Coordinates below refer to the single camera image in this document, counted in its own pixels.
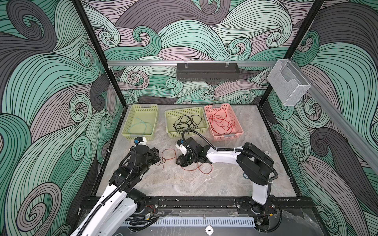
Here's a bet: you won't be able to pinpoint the green cable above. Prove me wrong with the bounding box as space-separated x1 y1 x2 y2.
128 117 154 135

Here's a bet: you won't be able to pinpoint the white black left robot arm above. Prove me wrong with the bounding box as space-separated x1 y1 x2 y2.
72 143 160 236

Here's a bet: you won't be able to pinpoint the aluminium wall rail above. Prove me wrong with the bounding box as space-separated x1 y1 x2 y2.
107 60 277 67

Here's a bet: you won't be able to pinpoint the black cables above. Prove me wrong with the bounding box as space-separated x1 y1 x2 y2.
173 114 204 132

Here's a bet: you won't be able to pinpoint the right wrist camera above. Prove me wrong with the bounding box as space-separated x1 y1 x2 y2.
175 139 188 155

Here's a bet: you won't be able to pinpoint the middle light green basket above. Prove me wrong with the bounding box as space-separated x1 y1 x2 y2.
164 107 209 139

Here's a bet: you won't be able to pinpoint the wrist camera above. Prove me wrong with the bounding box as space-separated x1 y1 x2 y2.
134 137 147 146
175 139 188 155

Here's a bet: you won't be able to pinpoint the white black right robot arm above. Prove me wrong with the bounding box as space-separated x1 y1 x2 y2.
176 130 279 214

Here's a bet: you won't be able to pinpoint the black wall-mounted tray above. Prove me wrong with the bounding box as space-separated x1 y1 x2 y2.
176 64 240 82

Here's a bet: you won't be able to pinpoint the clear acrylic wall box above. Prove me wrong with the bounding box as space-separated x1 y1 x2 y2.
267 59 311 107

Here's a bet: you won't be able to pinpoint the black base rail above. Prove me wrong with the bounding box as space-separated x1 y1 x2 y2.
138 196 315 215

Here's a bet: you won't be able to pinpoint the pink plastic basket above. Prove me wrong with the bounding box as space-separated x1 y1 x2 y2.
204 103 244 141

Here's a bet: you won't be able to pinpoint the light green basket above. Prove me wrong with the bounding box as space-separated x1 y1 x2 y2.
164 107 209 139
122 104 159 141

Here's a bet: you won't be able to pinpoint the left light green basket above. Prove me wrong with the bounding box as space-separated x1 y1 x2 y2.
122 104 159 141

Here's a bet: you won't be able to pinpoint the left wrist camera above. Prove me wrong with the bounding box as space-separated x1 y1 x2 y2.
134 137 147 146

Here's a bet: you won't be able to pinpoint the red cable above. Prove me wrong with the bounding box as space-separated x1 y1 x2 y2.
208 108 235 137

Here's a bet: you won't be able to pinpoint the white slotted cable duct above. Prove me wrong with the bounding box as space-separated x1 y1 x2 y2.
120 216 256 228

